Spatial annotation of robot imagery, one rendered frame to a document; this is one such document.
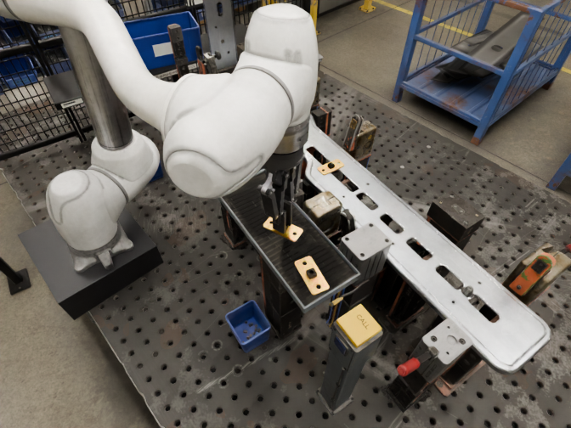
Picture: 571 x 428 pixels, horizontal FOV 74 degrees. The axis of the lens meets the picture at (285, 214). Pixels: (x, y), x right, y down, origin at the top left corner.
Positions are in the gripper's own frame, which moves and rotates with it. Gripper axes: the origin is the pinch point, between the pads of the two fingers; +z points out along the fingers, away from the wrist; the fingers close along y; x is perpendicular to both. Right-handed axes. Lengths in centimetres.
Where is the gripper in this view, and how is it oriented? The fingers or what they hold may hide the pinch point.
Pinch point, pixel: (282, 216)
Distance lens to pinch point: 80.4
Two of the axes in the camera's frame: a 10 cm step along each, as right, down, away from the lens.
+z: 0.0, 6.5, 7.6
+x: -8.5, -4.0, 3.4
